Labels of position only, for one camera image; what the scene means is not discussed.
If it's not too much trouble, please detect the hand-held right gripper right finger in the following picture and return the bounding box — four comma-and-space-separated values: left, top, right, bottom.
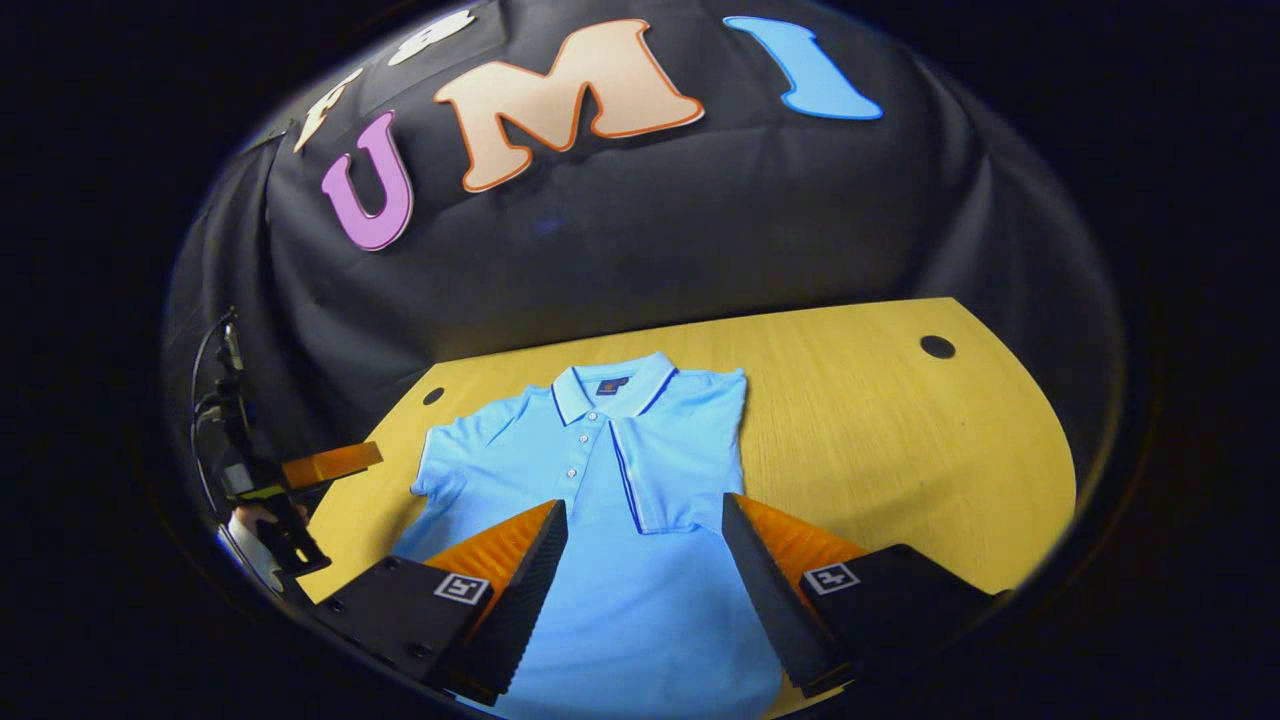
721, 492, 1013, 699

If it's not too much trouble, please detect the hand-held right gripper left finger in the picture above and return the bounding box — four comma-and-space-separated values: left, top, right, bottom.
310, 498, 569, 707

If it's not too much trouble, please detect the light blue T-shirt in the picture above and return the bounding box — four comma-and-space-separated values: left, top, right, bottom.
390, 350, 787, 720

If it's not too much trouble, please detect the black backdrop cloth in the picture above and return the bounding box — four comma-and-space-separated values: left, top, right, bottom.
163, 0, 1128, 506

